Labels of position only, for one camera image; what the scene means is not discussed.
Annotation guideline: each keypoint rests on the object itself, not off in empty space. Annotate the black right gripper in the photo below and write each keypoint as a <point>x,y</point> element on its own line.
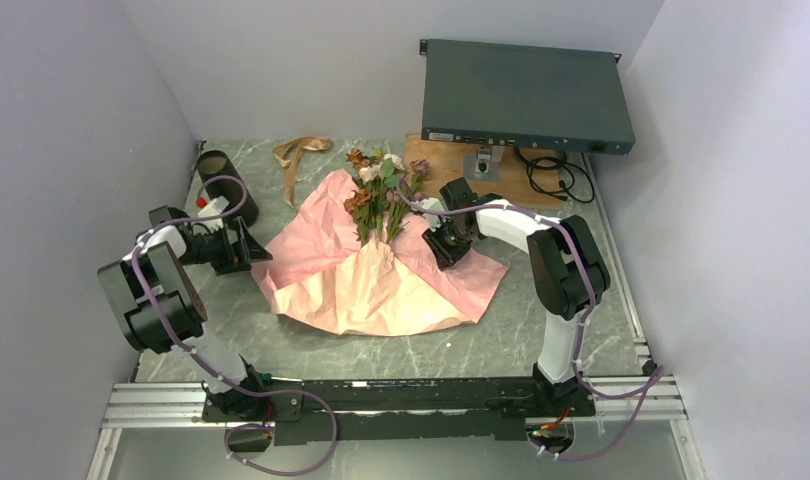
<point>445,257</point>

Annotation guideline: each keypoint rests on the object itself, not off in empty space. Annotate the brown ribbon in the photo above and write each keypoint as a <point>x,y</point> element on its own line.
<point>289,155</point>

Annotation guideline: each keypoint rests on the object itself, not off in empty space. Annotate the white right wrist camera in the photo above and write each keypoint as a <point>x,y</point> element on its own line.
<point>429,206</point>

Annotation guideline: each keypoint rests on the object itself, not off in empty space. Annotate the bunch of artificial flowers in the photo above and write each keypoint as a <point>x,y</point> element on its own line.
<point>376,207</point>

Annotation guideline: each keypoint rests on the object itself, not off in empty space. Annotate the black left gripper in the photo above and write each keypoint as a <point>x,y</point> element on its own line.
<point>237,257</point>

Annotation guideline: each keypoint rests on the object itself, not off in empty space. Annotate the dark grey network switch box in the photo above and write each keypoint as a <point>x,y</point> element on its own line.
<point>524,96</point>

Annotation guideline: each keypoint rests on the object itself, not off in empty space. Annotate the metal stand bracket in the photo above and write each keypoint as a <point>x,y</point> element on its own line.
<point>483,164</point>

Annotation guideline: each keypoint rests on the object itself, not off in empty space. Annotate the wooden board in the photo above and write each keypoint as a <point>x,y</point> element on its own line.
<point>446,162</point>

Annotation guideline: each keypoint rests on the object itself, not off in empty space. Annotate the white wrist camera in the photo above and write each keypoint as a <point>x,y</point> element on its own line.
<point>209,212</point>
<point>429,206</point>

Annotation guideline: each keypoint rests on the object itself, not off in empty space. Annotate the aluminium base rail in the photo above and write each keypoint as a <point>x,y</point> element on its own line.
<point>182,405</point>

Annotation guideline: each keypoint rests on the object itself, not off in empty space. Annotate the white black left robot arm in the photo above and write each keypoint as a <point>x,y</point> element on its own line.
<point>158,309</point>

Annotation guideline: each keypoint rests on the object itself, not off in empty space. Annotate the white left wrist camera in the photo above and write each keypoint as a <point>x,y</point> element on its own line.
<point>209,212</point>

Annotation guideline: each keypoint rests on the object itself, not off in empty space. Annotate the black cylindrical vase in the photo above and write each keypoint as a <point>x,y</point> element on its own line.
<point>214,163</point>

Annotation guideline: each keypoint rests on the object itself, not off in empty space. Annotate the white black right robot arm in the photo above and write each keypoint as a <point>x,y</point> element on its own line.
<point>568,270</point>

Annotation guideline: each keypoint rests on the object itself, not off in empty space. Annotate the black mounting base plate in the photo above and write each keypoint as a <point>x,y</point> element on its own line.
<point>502,408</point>

